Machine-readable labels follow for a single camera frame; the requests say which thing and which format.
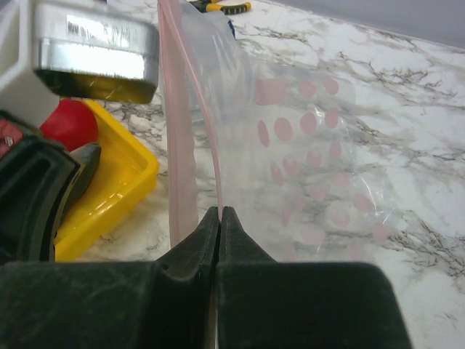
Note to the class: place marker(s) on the red tomato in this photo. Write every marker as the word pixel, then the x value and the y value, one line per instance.
pixel 72 123

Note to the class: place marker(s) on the yellow plastic tray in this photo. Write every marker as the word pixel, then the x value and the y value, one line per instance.
pixel 126 174

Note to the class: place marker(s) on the clear pink dotted zip bag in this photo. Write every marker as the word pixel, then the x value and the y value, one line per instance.
pixel 270 141

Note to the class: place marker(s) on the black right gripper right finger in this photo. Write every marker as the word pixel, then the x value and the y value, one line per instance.
pixel 262 303

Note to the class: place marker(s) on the yellow handled pliers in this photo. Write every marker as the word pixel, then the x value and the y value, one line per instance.
pixel 216 6

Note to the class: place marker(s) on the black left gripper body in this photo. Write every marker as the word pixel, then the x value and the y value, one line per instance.
pixel 40 182

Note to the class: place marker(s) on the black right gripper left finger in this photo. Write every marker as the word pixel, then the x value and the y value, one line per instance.
pixel 163 303

